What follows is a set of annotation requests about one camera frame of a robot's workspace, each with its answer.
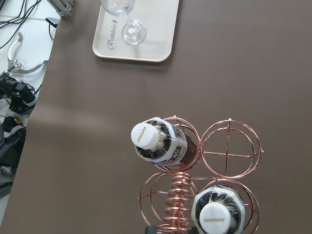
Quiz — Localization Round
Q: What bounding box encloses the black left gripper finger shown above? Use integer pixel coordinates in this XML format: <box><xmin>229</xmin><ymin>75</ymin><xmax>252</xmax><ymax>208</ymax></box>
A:
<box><xmin>145</xmin><ymin>226</ymin><xmax>199</xmax><ymax>234</ymax></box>

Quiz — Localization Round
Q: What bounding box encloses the tea bottle white cap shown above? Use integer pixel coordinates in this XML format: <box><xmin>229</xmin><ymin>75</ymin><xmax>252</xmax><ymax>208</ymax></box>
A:
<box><xmin>191</xmin><ymin>185</ymin><xmax>246</xmax><ymax>234</ymax></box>
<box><xmin>131</xmin><ymin>117</ymin><xmax>199</xmax><ymax>172</ymax></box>

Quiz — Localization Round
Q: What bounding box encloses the copper wire bottle basket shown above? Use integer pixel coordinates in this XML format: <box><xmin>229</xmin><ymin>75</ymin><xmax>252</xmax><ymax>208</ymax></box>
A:
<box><xmin>138</xmin><ymin>116</ymin><xmax>263</xmax><ymax>234</ymax></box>

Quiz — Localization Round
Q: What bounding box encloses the clear wine glass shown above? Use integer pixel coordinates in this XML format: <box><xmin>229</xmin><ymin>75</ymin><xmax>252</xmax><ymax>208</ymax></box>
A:
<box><xmin>100</xmin><ymin>0</ymin><xmax>147</xmax><ymax>45</ymax></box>

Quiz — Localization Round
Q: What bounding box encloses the cream rabbit tray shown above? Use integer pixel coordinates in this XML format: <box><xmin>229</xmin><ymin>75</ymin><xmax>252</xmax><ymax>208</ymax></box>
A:
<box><xmin>93</xmin><ymin>0</ymin><xmax>179</xmax><ymax>62</ymax></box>

